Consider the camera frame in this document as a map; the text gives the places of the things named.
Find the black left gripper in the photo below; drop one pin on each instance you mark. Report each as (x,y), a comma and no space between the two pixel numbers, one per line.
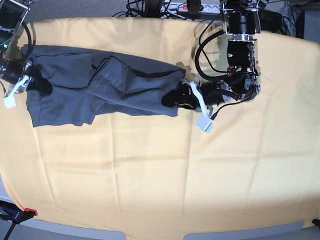
(212,91)

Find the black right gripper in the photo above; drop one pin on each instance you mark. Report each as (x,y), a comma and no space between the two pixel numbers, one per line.
(14,72)

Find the blue grey T-shirt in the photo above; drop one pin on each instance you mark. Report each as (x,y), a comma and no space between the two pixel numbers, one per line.
(89,82)

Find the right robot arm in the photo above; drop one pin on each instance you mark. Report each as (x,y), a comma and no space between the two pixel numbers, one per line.
(12,18)

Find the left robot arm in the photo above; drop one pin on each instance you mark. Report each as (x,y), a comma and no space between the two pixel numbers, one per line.
(240,81)

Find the white power strip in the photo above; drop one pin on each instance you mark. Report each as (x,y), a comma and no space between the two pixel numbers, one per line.
(182,8)

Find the yellow tablecloth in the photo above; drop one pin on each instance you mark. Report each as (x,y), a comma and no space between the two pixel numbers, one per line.
(260,165)

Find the black power adapter brick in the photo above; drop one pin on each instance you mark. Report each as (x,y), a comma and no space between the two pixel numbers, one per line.
(268,17)

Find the blue black bar clamp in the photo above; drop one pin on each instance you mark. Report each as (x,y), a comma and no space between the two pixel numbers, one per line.
(14,214)

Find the black clamp right edge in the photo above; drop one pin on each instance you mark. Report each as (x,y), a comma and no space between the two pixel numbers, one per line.
(316,222)

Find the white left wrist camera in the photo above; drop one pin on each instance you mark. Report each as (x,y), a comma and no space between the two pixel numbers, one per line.
(203,117)

